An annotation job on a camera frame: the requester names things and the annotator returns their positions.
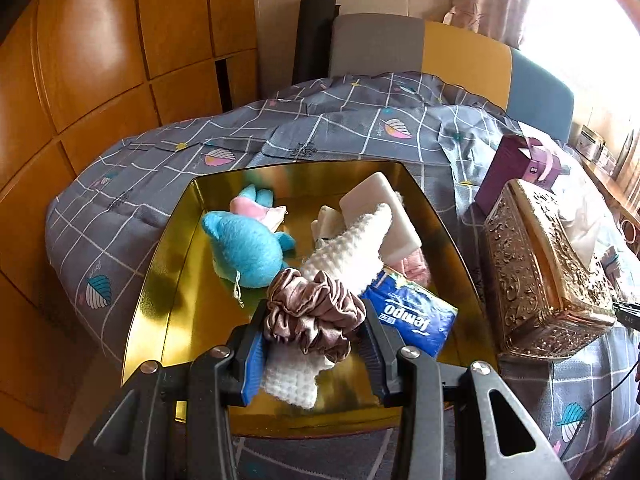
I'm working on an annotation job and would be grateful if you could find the blue tissue packet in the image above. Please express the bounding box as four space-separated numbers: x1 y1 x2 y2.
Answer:
361 267 460 359

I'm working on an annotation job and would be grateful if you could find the ornate gold tissue box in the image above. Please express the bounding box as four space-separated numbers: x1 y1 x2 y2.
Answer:
480 178 617 361

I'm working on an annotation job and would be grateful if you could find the purple gift box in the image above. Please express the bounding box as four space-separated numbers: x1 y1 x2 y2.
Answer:
474 134 571 216

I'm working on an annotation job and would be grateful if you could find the wooden side table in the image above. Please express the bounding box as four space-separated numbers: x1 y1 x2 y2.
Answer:
575 125 640 243

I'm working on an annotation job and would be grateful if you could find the black rolled mat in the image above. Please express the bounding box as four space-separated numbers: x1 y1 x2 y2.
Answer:
292 0 342 84

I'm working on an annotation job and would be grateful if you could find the grey yellow blue headboard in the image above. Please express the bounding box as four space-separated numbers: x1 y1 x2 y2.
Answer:
327 13 576 142

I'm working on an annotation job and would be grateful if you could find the black cable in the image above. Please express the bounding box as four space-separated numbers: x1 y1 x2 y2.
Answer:
555 347 640 461

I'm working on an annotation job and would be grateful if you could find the beige curtain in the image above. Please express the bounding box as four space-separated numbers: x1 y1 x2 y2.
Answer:
442 0 542 52

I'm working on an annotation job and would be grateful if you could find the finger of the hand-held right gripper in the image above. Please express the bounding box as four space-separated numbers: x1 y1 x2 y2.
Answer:
614 299 640 332

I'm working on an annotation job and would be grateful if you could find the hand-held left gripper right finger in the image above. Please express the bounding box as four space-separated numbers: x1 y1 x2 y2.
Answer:
357 299 572 480

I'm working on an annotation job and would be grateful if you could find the gold metal tray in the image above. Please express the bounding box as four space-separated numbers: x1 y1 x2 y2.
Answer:
121 160 499 436

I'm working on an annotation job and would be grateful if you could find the blue plush toy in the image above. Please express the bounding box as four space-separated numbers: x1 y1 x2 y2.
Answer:
201 185 297 307

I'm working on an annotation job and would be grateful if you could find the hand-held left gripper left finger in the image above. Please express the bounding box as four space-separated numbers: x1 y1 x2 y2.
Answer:
75 300 273 480

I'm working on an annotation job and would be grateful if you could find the white waffle cloth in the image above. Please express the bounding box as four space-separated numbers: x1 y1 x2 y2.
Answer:
262 203 396 409

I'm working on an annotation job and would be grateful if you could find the pink fluffy cloth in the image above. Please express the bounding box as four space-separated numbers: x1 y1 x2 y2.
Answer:
387 250 432 286

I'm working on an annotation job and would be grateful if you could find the grey printed checked blanket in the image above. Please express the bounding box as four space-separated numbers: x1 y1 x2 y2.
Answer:
44 71 640 480

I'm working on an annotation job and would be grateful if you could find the dusty pink satin scrunchie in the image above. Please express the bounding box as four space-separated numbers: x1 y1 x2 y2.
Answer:
265 267 369 364

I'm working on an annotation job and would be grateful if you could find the wooden wardrobe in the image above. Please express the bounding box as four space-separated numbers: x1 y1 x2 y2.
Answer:
0 0 262 413

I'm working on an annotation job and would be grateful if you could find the white soap bar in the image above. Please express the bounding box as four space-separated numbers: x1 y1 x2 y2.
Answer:
339 171 423 264

